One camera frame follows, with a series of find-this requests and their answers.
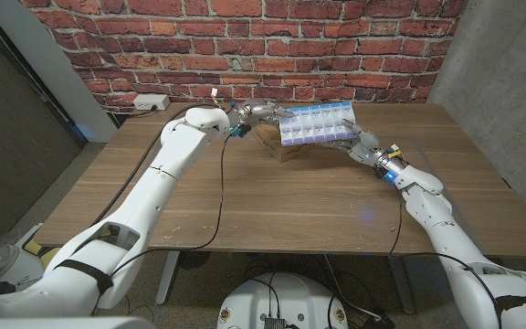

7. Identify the yellow black floor object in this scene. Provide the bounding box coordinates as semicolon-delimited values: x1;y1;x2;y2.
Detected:
21;239;61;264

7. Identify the red brick print backdrop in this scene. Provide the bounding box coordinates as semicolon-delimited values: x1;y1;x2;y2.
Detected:
18;0;468;114

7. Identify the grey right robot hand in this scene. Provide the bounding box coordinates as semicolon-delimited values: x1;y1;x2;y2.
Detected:
321;118;408;182

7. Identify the white door frame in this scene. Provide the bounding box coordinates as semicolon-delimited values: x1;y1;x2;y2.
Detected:
0;0;119;143

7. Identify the white blue weekly pill organizer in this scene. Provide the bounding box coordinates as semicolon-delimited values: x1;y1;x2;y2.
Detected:
279;101;359;147

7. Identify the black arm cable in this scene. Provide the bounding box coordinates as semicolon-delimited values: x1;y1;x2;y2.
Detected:
387;189;500;321
89;102;223;228
107;133;233;278

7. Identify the brown cardboard packing box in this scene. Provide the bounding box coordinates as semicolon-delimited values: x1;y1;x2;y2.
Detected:
249;123;312;165

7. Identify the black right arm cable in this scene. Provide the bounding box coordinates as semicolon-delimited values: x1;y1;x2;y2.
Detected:
387;189;500;321

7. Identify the white floor cable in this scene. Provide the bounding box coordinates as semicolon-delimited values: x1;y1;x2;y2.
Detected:
321;253;385;324

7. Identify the white power outlet box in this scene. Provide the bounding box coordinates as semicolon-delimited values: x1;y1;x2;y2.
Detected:
132;93;172;111

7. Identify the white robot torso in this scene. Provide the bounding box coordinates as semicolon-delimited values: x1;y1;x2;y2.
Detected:
216;271;350;329

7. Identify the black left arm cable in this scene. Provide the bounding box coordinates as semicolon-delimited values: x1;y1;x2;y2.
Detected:
89;102;223;228
107;133;233;278

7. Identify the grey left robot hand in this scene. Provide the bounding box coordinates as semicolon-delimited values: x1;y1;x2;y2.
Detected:
231;98;295;138

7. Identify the black outlet power cord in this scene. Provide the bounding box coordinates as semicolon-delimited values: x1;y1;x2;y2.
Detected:
109;105;160;130

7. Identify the dark grey door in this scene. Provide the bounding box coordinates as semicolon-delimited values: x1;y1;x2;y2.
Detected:
0;3;87;250

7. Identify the grey table leg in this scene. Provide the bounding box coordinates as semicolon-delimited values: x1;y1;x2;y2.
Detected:
154;249;183;306
387;255;418;316

